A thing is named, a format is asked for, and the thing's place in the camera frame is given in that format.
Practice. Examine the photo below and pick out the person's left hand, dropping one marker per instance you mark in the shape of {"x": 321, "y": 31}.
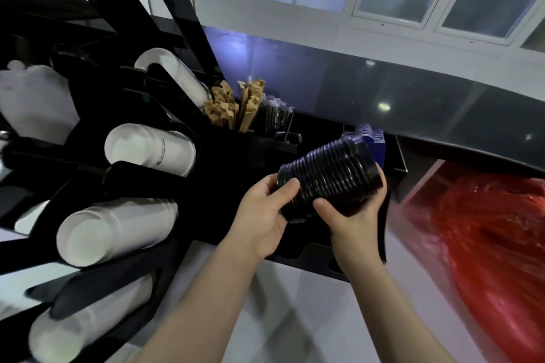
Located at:
{"x": 255, "y": 222}

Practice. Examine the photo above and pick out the person's right hand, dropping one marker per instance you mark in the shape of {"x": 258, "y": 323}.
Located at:
{"x": 357, "y": 239}

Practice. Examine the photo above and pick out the person's right thumb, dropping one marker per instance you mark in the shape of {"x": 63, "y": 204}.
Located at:
{"x": 327, "y": 210}

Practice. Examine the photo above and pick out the person's left thumb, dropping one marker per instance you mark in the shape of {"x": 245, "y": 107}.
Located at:
{"x": 288, "y": 192}

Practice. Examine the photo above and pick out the stack of black cup lids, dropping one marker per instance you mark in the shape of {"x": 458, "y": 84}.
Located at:
{"x": 332, "y": 175}

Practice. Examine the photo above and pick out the person's right forearm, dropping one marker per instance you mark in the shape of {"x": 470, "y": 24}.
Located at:
{"x": 391, "y": 316}

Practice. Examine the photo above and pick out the person's left forearm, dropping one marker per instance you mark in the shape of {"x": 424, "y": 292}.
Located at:
{"x": 213, "y": 307}

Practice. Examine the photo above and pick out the black condiment organizer tray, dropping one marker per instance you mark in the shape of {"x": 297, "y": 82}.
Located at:
{"x": 242, "y": 171}

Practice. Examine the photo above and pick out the bunch of black straws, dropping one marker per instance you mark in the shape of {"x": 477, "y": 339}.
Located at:
{"x": 274, "y": 116}

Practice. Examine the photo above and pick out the stack of blue packets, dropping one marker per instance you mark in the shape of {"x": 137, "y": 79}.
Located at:
{"x": 374, "y": 139}

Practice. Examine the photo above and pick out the bunch of paper-wrapped wooden stirrers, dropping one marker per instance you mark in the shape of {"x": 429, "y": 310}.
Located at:
{"x": 251, "y": 101}

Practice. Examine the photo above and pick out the bunch of brown sugar packets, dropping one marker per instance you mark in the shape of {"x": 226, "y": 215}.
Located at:
{"x": 222, "y": 107}

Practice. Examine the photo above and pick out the printed white paper cup stack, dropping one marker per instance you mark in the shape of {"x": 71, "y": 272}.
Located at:
{"x": 149, "y": 148}

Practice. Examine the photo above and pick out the slim white paper cup stack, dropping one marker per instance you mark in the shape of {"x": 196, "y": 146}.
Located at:
{"x": 179, "y": 71}

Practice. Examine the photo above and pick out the red plastic bag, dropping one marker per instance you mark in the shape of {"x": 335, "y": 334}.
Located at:
{"x": 494, "y": 256}

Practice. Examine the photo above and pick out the wide white paper cup stack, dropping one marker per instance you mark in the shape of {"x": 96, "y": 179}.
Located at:
{"x": 110, "y": 231}

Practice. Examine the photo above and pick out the black cup dispenser rack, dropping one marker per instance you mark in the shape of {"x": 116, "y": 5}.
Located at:
{"x": 106, "y": 90}

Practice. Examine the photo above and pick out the plain white paper cup stack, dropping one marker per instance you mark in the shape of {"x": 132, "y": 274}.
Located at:
{"x": 76, "y": 333}

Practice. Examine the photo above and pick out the white plastic wrapped bundle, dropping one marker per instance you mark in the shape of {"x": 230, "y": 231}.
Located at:
{"x": 34, "y": 99}

